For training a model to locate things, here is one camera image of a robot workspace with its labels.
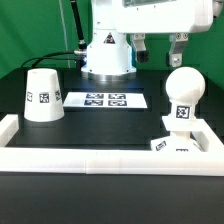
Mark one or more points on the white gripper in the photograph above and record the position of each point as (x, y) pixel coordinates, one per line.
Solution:
(162, 16)

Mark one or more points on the white lamp bulb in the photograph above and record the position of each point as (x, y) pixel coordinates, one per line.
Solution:
(184, 86)

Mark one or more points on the white lamp base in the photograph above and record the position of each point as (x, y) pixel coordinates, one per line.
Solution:
(179, 138)

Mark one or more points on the white lamp shade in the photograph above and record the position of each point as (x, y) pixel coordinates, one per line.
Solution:
(43, 100)

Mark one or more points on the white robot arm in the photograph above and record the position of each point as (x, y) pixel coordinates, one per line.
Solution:
(110, 54)

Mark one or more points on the white tag sheet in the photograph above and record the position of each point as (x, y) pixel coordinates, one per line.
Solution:
(105, 100)

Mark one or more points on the white foam fence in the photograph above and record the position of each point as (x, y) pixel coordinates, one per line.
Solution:
(208, 162)

